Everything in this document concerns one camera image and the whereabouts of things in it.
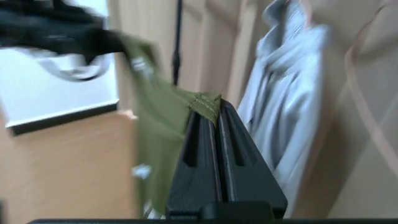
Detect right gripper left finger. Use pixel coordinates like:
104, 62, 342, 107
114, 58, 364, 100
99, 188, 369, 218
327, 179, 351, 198
165, 110, 224, 219

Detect black clothes rack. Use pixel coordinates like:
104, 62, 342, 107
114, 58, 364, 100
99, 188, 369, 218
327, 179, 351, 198
172, 0, 185, 87

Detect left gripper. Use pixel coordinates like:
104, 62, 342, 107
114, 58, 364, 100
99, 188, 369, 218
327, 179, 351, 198
0, 0, 106, 63

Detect green garment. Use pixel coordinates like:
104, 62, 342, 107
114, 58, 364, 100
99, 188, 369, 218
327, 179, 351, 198
118, 34, 222, 218

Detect pale grey shorts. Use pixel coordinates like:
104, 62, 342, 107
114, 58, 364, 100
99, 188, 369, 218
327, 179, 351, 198
238, 0, 330, 218

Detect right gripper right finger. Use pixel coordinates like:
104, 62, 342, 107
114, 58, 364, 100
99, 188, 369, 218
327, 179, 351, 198
216, 98, 289, 219

